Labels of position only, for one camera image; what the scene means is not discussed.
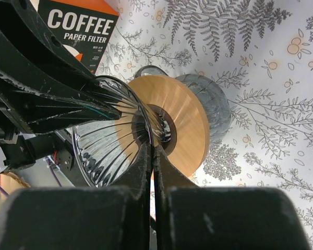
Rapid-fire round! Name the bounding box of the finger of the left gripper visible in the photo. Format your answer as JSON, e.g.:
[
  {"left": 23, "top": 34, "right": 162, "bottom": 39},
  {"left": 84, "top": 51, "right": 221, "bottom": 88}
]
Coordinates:
[{"left": 0, "top": 1, "right": 99, "bottom": 91}]

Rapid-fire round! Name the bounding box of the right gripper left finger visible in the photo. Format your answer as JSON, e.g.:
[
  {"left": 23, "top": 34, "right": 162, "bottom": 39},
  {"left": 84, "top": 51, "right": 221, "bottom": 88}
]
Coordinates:
[{"left": 0, "top": 144, "right": 151, "bottom": 249}]

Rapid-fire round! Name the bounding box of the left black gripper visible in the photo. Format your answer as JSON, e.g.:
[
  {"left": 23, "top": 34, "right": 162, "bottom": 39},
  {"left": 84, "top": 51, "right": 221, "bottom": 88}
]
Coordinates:
[{"left": 0, "top": 78, "right": 121, "bottom": 174}]

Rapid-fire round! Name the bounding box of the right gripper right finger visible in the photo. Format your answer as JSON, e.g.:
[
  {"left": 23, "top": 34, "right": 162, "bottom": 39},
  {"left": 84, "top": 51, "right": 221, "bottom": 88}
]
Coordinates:
[{"left": 154, "top": 146, "right": 309, "bottom": 249}]

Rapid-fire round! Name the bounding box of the orange coffee filter box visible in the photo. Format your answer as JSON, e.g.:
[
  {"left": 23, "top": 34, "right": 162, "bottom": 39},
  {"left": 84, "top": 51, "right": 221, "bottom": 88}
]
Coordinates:
[{"left": 31, "top": 0, "right": 119, "bottom": 74}]

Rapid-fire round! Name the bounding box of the glass cone dripper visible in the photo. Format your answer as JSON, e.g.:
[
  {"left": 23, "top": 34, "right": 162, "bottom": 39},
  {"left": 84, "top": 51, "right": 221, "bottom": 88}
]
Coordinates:
[{"left": 71, "top": 76, "right": 171, "bottom": 188}]

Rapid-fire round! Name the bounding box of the glass coffee server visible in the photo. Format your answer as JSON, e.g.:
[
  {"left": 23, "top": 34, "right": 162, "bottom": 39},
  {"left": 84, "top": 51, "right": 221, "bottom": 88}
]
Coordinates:
[{"left": 133, "top": 66, "right": 231, "bottom": 145}]

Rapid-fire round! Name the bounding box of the wooden dripper ring holder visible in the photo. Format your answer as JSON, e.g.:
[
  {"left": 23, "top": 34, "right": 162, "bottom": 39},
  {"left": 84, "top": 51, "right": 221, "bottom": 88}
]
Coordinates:
[{"left": 115, "top": 75, "right": 210, "bottom": 177}]

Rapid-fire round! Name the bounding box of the floral table mat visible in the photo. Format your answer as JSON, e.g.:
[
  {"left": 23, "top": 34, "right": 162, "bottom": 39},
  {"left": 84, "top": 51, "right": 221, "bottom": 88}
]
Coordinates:
[{"left": 98, "top": 1, "right": 313, "bottom": 249}]

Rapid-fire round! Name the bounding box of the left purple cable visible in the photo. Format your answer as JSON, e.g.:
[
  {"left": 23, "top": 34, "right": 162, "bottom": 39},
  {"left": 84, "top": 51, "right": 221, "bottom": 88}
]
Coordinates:
[{"left": 0, "top": 156, "right": 63, "bottom": 198}]

